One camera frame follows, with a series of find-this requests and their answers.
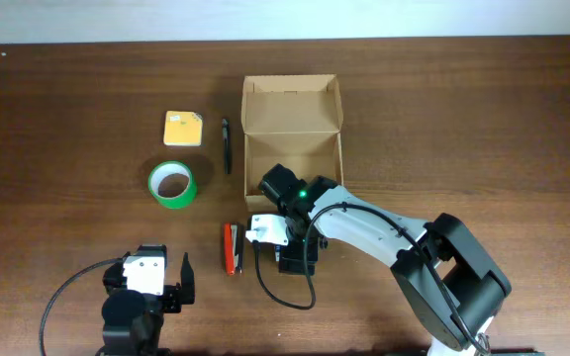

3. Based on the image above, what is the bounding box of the orange black stapler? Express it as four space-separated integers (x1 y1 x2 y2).
223 222 244 275

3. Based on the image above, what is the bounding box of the green tape roll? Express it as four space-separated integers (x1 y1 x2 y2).
147 161 198 210

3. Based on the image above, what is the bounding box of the brown cardboard box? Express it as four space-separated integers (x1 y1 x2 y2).
240 74 343 213

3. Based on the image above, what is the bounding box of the yellow sticky note pad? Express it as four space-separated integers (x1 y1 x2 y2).
162 111 203 146

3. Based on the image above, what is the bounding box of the blue white staples box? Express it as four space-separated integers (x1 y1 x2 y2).
274 245 281 263

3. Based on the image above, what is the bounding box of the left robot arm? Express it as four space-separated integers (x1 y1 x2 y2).
97 246 195 356

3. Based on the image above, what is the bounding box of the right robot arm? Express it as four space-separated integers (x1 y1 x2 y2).
246 164 512 355

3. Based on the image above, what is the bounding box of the black pen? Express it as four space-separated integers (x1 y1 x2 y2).
222 118 232 174

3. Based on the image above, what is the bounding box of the black left camera cable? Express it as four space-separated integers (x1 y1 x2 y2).
39 256 127 356

